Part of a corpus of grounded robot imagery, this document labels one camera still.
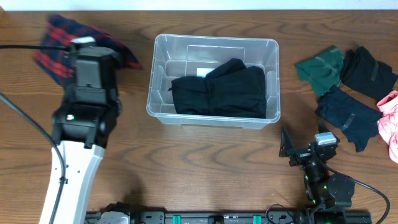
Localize red navy plaid garment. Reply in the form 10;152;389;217
34;14;142;86

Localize dark green garment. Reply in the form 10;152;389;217
295;45;345;96

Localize black garment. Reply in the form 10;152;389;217
169;58;267;119
340;47;397;101

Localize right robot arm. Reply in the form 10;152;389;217
279;121;354;223

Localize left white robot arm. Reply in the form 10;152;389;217
40;47;122;223

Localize dark navy folded garment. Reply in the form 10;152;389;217
315;86;382;152

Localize pink garment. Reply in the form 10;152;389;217
376;90;398;163

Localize clear plastic storage bin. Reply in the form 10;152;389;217
146;34;281;129

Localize white label in bin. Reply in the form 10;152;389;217
197;68;214;78

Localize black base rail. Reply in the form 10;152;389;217
83;202;372;224

